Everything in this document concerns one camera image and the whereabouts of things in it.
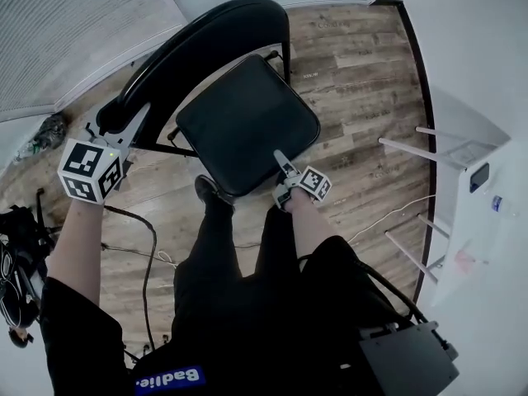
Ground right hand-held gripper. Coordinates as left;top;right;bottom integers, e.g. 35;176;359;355
271;149;333;213

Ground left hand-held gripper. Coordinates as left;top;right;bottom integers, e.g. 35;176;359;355
57;101;152;204

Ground black folding chair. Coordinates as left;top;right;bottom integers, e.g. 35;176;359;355
100;0;322;198

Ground person's right forearm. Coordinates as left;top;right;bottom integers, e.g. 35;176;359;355
285;191;344;264

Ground person's left forearm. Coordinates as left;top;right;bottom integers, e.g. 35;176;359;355
45;196;105;307

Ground dark rubbish bag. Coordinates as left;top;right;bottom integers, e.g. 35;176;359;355
31;112;69;151

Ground person's black shoe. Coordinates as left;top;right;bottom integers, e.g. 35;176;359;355
194;174;236;213

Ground white window blind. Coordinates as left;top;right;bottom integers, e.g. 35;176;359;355
0;0;185;114

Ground person's black trousers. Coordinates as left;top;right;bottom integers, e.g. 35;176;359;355
169;198;314;361

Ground person's black shirt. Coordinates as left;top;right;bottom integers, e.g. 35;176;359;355
39;233;413;396

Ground white table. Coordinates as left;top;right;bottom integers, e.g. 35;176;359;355
378;83;528;309

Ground black phone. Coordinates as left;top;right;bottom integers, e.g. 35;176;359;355
469;162;491;192

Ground clear plastic water bottle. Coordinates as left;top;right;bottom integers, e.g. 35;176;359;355
490;195;519;219

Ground grey box worn at waist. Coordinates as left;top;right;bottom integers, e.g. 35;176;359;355
357;320;461;396

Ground black stand with cables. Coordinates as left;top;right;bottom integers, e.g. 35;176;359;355
34;187;63;238

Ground white floor cable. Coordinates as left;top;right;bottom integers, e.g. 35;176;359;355
347;194;436;243

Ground black floor cable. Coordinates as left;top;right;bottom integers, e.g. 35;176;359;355
101;204;159;352

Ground black door frame strip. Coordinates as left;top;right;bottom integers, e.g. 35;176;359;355
372;0;438;305

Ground black cable bundle at waist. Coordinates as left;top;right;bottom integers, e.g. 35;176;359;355
297;253;431;326

